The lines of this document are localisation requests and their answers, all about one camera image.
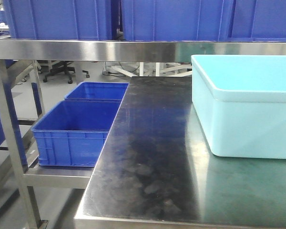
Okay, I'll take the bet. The far blue low crate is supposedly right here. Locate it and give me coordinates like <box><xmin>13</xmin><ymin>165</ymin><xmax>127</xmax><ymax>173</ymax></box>
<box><xmin>64</xmin><ymin>82</ymin><xmax>129</xmax><ymax>102</ymax></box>

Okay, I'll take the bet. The blue low crate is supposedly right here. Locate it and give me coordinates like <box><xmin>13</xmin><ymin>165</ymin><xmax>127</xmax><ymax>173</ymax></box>
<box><xmin>64</xmin><ymin>82</ymin><xmax>129</xmax><ymax>102</ymax></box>
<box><xmin>31</xmin><ymin>100</ymin><xmax>120</xmax><ymax>167</ymax></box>

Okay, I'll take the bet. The near blue low crate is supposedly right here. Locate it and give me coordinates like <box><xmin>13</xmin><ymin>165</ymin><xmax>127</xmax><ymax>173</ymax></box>
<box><xmin>31</xmin><ymin>100</ymin><xmax>120</xmax><ymax>167</ymax></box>

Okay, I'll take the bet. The upper middle blue crate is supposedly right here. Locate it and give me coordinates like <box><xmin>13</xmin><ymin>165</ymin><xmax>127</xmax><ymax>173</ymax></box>
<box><xmin>122</xmin><ymin>0</ymin><xmax>235</xmax><ymax>42</ymax></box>

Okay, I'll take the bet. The black office chair base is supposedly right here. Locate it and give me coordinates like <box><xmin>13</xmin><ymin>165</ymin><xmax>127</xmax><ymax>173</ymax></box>
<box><xmin>43</xmin><ymin>61</ymin><xmax>76</xmax><ymax>84</ymax></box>

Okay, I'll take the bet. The light cyan plastic tub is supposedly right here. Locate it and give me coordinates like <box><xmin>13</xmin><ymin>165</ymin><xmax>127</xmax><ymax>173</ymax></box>
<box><xmin>192</xmin><ymin>55</ymin><xmax>286</xmax><ymax>159</ymax></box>

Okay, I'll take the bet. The upper right blue crate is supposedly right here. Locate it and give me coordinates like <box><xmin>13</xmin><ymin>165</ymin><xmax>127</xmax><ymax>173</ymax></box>
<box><xmin>229</xmin><ymin>0</ymin><xmax>286</xmax><ymax>42</ymax></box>

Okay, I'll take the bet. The upper left blue crate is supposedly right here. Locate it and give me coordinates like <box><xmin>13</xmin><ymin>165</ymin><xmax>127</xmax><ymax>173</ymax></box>
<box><xmin>3</xmin><ymin>0</ymin><xmax>119</xmax><ymax>40</ymax></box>

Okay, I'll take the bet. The stainless steel shelf frame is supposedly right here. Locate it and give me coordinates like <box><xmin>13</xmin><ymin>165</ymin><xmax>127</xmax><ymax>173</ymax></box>
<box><xmin>0</xmin><ymin>39</ymin><xmax>286</xmax><ymax>229</ymax></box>

